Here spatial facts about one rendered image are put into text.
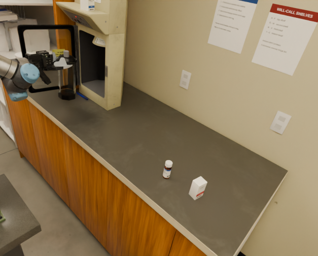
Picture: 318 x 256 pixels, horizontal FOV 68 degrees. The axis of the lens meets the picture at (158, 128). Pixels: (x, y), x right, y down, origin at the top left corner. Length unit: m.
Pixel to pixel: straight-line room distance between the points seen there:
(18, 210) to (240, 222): 0.85
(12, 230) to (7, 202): 0.13
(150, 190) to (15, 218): 0.51
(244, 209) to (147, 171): 0.46
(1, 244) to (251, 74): 1.30
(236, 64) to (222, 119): 0.34
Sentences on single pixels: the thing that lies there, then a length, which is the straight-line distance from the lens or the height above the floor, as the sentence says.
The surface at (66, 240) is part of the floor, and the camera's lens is 2.04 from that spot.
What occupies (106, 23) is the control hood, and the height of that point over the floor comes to 1.47.
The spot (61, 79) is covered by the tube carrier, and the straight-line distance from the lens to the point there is 1.44.
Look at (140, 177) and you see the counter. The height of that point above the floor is 0.94.
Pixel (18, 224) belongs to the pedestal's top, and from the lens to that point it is 1.01.
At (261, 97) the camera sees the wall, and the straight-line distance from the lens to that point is 1.39.
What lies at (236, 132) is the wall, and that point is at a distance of 1.52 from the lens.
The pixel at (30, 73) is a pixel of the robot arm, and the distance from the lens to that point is 1.14.
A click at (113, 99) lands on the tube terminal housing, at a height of 1.01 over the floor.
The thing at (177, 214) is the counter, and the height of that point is 0.94.
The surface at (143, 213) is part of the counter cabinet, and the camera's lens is 1.20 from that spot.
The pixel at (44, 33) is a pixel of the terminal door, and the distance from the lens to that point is 1.58.
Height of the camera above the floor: 1.73
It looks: 33 degrees down
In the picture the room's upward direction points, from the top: 10 degrees clockwise
